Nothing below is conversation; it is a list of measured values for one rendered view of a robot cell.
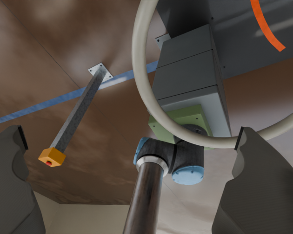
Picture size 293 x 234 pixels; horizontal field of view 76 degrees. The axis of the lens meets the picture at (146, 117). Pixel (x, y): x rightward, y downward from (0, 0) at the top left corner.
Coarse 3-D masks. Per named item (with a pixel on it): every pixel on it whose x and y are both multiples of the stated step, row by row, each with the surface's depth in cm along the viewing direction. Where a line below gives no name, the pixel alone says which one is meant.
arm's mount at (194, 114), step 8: (200, 104) 98; (168, 112) 106; (176, 112) 103; (184, 112) 100; (192, 112) 97; (200, 112) 94; (152, 120) 108; (176, 120) 101; (184, 120) 99; (192, 120) 98; (200, 120) 97; (152, 128) 109; (160, 128) 108; (208, 128) 106; (160, 136) 113; (168, 136) 112
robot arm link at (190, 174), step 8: (176, 144) 95; (184, 144) 94; (192, 144) 93; (176, 152) 89; (184, 152) 90; (192, 152) 90; (200, 152) 92; (176, 160) 88; (184, 160) 87; (192, 160) 87; (200, 160) 89; (176, 168) 88; (184, 168) 85; (192, 168) 84; (200, 168) 86; (176, 176) 88; (184, 176) 87; (192, 176) 86; (200, 176) 86; (192, 184) 92
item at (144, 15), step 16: (144, 0) 34; (144, 16) 35; (144, 32) 36; (144, 48) 38; (144, 64) 39; (144, 80) 41; (144, 96) 42; (160, 112) 45; (176, 128) 47; (272, 128) 49; (288, 128) 48; (208, 144) 49; (224, 144) 49
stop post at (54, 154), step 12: (96, 72) 198; (108, 72) 199; (96, 84) 186; (84, 96) 170; (84, 108) 165; (72, 120) 151; (60, 132) 144; (72, 132) 148; (60, 144) 137; (48, 156) 125; (60, 156) 133
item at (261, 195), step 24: (240, 144) 11; (264, 144) 9; (240, 168) 9; (264, 168) 8; (288, 168) 8; (240, 192) 7; (264, 192) 7; (288, 192) 7; (216, 216) 7; (240, 216) 6; (264, 216) 6; (288, 216) 6
